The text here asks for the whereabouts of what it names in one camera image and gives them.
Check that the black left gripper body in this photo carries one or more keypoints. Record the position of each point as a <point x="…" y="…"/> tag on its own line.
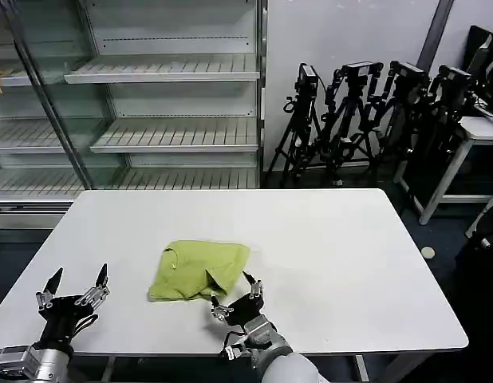
<point x="63" y="317"/>

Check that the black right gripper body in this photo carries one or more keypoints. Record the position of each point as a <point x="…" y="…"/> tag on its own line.
<point x="246" y="309"/>

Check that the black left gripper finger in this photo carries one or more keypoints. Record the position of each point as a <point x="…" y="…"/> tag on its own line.
<point x="50" y="290"/>
<point x="95" y="294"/>

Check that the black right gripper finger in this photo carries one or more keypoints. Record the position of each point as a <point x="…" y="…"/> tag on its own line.
<point x="220" y="312"/>
<point x="256" y="288"/>

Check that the yellow-green shirt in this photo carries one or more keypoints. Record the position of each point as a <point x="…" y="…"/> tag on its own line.
<point x="190" y="271"/>

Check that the small pale round cup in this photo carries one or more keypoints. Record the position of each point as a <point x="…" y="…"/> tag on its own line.
<point x="428" y="252"/>

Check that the white metal shelf unit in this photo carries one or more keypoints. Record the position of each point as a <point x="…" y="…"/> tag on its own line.
<point x="178" y="103"/>

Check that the white side table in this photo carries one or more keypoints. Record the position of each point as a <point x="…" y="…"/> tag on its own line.
<point x="483" y="127"/>

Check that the black monitor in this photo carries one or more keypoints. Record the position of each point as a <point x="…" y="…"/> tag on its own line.
<point x="486" y="60"/>

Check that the black tripod with box camera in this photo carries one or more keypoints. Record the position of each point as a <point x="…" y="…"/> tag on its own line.
<point x="304" y="103"/>

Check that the glass door with metal frame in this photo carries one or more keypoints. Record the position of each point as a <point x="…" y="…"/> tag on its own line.
<point x="63" y="99"/>

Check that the black tripod with wide camera bar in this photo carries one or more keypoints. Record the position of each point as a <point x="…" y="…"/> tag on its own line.
<point x="350" y="107"/>

